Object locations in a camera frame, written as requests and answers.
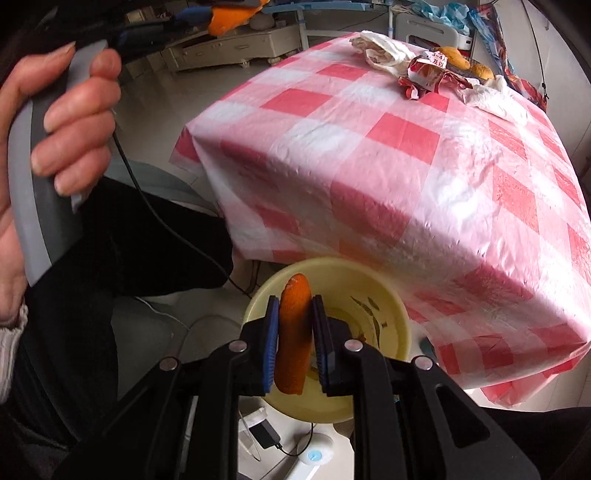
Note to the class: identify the blue study desk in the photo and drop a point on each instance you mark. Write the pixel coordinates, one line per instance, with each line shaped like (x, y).
(302, 27)

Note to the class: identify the white plastic bag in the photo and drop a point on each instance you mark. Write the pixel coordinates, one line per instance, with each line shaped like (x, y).
(383, 48)

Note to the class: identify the black power adapter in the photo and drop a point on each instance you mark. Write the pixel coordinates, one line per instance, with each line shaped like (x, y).
(264, 436)

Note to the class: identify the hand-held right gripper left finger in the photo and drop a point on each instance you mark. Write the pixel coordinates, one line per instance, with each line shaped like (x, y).
(271, 346)

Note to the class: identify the person's black pants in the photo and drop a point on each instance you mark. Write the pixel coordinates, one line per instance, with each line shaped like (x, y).
(138, 249)

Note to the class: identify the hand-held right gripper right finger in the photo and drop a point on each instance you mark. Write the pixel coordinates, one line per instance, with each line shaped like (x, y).
(323, 350)

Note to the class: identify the blue crumpled cloth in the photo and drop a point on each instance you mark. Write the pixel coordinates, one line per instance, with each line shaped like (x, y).
(443, 11)

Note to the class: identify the white plastic stool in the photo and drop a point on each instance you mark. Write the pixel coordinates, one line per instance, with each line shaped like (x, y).
(425, 27)

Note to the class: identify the person's left hand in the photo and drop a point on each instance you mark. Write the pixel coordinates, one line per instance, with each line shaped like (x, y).
(78, 120)

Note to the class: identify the red snack packet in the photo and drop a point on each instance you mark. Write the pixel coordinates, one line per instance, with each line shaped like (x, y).
(425, 74)

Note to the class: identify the cream television cabinet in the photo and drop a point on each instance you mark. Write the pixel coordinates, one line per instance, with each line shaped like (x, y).
(231, 46)

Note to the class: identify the pink checked tablecloth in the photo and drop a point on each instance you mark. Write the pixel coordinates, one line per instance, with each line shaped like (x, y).
(369, 184)

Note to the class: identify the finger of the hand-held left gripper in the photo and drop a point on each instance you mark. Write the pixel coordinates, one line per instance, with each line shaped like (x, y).
(194, 16)
(152, 44)

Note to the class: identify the yellow plastic basin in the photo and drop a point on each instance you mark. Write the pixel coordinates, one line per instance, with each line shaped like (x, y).
(341, 286)

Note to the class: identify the white crumpled tissue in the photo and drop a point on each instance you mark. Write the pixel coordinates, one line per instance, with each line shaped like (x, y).
(494, 97)

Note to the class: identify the colourful printed bag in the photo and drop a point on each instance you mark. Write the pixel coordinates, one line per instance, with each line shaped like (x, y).
(505, 50)

